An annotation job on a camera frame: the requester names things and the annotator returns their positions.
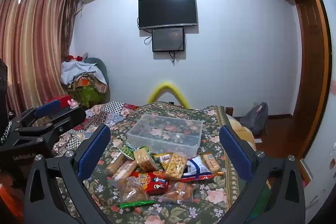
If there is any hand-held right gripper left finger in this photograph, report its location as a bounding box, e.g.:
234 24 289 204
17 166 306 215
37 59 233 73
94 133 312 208
24 124 112 224

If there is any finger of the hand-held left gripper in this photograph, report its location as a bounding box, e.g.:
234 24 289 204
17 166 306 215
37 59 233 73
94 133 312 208
12 99 63 125
16 107 87 146

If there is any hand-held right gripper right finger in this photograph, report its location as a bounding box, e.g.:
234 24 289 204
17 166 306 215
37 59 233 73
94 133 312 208
219 124 307 224

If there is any orange biscuit packet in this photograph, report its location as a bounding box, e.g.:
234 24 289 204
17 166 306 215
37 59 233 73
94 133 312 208
105 153 126 174

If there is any brown biscuit packet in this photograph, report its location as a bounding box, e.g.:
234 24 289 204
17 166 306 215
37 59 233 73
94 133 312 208
200 153 221 174

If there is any green round object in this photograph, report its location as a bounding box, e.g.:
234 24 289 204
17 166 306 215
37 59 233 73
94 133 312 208
119 144 151 161

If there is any red-striped biscuit packet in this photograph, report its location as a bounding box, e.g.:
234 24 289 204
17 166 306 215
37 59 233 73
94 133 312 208
112 160 137 180

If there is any blue and white packet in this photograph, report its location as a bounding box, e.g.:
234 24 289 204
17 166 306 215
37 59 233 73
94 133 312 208
181 156 225 182

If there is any clear cracker packet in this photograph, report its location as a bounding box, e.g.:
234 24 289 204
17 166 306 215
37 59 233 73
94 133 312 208
133 148 158 172

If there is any clear plastic box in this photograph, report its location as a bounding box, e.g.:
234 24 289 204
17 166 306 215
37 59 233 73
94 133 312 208
126 113 204 157

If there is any clear bag with green edge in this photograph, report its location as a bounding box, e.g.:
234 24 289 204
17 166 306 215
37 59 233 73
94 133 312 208
110 177 155 209

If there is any purple-label nut packet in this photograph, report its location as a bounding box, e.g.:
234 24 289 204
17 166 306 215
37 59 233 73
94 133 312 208
154 153 188 181

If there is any red snack packet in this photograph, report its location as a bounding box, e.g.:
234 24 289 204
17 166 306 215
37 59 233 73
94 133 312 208
130 171 170 196

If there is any clear bag of orange snacks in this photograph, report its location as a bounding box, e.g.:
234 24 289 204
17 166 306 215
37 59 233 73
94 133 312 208
159 181 196 204

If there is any red toy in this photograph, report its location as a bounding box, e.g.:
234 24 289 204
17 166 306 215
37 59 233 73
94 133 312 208
46 95 72 109

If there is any yellow duvet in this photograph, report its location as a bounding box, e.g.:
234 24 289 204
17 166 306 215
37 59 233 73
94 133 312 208
226 114 257 151

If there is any grey backpack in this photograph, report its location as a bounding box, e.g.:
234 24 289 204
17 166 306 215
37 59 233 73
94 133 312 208
239 102 269 135

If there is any patchwork quilt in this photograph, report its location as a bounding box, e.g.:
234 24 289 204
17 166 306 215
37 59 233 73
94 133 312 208
52 101 139 157

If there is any pile of clothes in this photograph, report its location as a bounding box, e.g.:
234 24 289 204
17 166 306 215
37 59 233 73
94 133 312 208
61 55 109 93

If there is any orange garment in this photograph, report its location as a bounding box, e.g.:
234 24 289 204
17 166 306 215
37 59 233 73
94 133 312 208
0 182 25 219

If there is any green floral bedspread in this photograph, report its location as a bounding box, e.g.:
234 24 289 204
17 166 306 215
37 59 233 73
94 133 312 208
52 102 263 224

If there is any grey-blue chair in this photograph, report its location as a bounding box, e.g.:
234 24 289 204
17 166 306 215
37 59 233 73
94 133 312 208
84 57 111 102

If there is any striped pink curtain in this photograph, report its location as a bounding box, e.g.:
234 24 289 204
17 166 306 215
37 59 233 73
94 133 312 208
0 0 80 119

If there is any white door with pink stickers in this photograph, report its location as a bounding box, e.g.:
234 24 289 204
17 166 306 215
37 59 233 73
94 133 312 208
302 0 336 214

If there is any yellow foam tube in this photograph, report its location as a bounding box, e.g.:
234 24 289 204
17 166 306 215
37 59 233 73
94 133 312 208
147 80 190 108

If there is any brown wooden wardrobe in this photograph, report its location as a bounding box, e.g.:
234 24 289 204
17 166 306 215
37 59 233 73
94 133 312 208
253 0 332 159

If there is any small black wall monitor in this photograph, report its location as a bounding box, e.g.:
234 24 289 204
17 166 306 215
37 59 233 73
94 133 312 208
152 27 186 52

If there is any black wall television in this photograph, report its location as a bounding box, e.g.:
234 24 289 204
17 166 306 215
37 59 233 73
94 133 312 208
138 0 198 30

